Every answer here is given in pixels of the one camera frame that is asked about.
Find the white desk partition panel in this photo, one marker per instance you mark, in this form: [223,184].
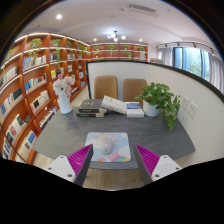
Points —
[206,133]

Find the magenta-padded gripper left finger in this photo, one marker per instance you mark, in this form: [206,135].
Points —
[80,160]

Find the orange wooden bookshelf unit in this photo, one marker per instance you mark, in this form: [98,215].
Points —
[30,83]

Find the dark framed window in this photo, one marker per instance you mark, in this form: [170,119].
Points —
[193,61]

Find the thick white book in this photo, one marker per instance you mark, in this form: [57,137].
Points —
[114,105]

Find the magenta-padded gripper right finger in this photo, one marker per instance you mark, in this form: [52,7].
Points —
[148,160]

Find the light grey computer mouse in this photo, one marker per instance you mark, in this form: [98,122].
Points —
[106,146]

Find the ceiling chandelier lamp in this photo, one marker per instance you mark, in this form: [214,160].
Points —
[115,36]

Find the blue and white book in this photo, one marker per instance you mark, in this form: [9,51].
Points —
[135,110]

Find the green plant in white pot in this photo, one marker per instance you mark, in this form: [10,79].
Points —
[150,108]

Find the dark hardcover book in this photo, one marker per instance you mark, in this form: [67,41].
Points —
[88,115]
[91,106]

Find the white vase with pink flowers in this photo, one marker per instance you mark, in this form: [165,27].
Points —
[64,103]

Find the pastel printed mouse pad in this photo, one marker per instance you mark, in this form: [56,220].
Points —
[121,145]

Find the grey window curtain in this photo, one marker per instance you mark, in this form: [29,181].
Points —
[217,73]

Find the recessed ceiling lights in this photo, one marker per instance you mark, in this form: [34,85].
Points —
[59,16]

